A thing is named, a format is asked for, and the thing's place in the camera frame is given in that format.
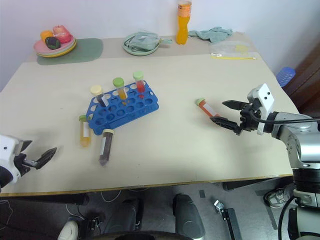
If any green-capped tube, amber liquid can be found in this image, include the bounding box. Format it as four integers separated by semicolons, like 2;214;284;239
112;77;129;102

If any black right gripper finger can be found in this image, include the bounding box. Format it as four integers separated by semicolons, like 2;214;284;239
221;99;248;111
209;115;243;136

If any green-capped tube, red liquid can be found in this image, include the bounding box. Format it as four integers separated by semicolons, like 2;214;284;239
132;70;147;100

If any black table frame bar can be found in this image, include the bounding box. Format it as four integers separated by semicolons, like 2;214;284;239
222;175;295;192
0;192;90;208

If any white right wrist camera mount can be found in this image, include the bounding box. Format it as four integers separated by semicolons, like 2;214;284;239
246;83;276;136

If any clear zip bag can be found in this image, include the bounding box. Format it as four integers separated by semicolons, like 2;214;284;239
209;40;258;61

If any black stand with metal clamp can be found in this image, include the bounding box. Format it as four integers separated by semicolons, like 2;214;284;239
213;199;243;240

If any blue plastic test tube rack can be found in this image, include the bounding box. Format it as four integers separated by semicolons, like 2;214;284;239
85;82;160;137

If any green-capped tube, orange-red liquid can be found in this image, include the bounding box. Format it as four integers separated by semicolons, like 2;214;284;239
195;97;222;119

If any dark rounded robot foot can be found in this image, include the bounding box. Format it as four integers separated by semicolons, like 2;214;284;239
172;193;207;240

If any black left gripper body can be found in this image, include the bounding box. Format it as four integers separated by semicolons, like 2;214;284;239
13;152;39;178

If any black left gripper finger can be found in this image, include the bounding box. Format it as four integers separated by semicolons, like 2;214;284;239
34;146;58;171
17;139;34;154

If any green placemat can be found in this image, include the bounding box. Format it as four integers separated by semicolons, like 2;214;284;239
36;37;105;67

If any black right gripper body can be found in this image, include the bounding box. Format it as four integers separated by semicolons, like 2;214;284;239
238;98;263;132

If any dark toy avocado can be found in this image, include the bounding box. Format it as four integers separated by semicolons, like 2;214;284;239
44;36;61;50

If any green-capped tube, yellow liquid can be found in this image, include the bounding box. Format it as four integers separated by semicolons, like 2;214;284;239
78;114;93;148

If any pale green plate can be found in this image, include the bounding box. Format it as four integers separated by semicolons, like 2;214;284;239
36;36;76;57

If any green crumpled cloth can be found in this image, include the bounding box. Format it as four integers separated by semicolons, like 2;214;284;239
188;25;234;44

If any white floor cable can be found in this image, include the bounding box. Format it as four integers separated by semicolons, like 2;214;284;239
65;190;124;221

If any white grey sneaker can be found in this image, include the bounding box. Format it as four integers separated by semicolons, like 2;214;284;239
264;186;291;209

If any yellow plate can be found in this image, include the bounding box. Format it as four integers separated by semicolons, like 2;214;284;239
36;37;77;59

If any red toy apple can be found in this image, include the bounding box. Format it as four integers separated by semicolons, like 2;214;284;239
52;24;71;44

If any blue ribbed water jug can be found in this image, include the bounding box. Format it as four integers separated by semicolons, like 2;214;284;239
275;66;297;88

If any cream-capped tube, dark liquid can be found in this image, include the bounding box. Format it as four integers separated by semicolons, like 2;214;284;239
89;84;109;108
98;128;117;167

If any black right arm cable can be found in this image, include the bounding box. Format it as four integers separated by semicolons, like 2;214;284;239
249;109;320;125

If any brown wooden door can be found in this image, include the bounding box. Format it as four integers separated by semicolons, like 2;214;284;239
284;42;320;116

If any mint green round plate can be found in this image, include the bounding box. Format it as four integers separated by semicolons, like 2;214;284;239
122;32;161;57

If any pink plate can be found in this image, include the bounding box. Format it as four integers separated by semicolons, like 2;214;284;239
33;34;75;55

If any orange juice bottle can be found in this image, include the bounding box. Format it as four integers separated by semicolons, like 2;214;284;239
175;0;193;46

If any orange toy pepper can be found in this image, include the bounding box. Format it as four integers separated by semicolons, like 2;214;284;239
39;29;55;41

